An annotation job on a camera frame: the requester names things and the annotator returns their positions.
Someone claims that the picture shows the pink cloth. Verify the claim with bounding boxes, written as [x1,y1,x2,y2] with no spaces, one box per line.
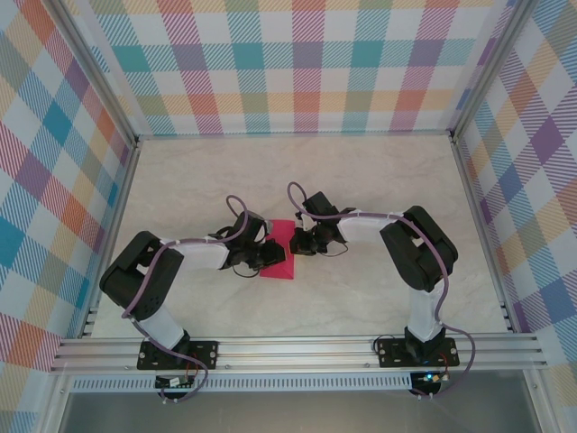
[259,218,298,280]

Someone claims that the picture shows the grey metal shelf panel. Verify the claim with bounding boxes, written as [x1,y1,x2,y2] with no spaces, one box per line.
[58,391,537,433]

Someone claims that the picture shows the aluminium frame cross rail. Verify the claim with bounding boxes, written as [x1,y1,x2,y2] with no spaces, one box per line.
[134,129,456,139]

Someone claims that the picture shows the aluminium mounting rail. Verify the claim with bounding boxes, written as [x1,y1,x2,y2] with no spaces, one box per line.
[49,332,549,374]

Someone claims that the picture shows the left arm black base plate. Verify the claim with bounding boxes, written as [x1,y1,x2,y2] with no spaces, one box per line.
[137,340,220,372]

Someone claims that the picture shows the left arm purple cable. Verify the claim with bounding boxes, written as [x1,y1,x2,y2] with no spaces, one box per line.
[121,195,253,404]

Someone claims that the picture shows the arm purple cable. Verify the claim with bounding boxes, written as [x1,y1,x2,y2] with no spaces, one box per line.
[121,195,253,404]
[287,180,478,401]

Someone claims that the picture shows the slotted grey cable duct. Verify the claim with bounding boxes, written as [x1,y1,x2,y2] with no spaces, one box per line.
[69,376,414,392]

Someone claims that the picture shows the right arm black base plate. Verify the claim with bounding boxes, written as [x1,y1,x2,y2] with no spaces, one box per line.
[376,336,459,369]

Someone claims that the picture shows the aluminium frame side rail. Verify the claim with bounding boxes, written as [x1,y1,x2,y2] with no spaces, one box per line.
[80,139,142,339]
[450,134,519,335]

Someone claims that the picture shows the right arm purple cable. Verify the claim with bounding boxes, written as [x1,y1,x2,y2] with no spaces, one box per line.
[287,180,478,401]

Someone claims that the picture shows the aluminium frame post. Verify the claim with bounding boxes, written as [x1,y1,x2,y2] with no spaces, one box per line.
[56,0,140,146]
[450,0,537,143]

